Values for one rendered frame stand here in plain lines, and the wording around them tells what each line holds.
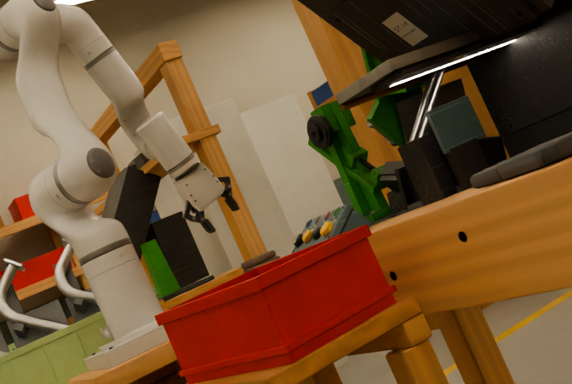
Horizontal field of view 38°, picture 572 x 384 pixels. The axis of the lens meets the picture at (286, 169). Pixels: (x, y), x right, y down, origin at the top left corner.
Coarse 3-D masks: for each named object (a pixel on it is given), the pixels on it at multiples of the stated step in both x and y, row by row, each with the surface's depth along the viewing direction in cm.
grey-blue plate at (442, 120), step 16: (464, 96) 138; (432, 112) 134; (448, 112) 135; (464, 112) 137; (432, 128) 134; (448, 128) 134; (464, 128) 136; (480, 128) 138; (448, 144) 133; (464, 144) 134; (448, 160) 134; (464, 160) 133; (480, 160) 135; (464, 176) 133
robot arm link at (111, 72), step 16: (112, 48) 202; (96, 64) 199; (112, 64) 200; (96, 80) 202; (112, 80) 200; (128, 80) 201; (112, 96) 202; (128, 96) 201; (128, 112) 207; (144, 112) 213; (128, 128) 212; (144, 144) 212
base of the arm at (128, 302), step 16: (112, 256) 175; (128, 256) 177; (96, 272) 175; (112, 272) 174; (128, 272) 175; (144, 272) 179; (96, 288) 175; (112, 288) 174; (128, 288) 174; (144, 288) 177; (112, 304) 174; (128, 304) 174; (144, 304) 175; (112, 320) 174; (128, 320) 173; (144, 320) 174; (112, 336) 176; (128, 336) 170
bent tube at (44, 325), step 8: (8, 264) 233; (16, 264) 231; (8, 272) 231; (0, 280) 230; (8, 280) 230; (0, 288) 228; (8, 288) 230; (0, 296) 227; (0, 304) 226; (8, 304) 228; (0, 312) 226; (8, 312) 225; (16, 312) 226; (8, 320) 225; (16, 320) 225; (24, 320) 225; (32, 320) 225; (40, 320) 225; (32, 328) 225; (40, 328) 225; (48, 328) 225; (56, 328) 225
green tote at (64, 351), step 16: (96, 320) 207; (48, 336) 202; (64, 336) 204; (80, 336) 205; (96, 336) 206; (16, 352) 199; (32, 352) 200; (48, 352) 202; (64, 352) 203; (80, 352) 204; (96, 352) 206; (0, 368) 197; (16, 368) 198; (32, 368) 200; (48, 368) 201; (64, 368) 202; (80, 368) 203
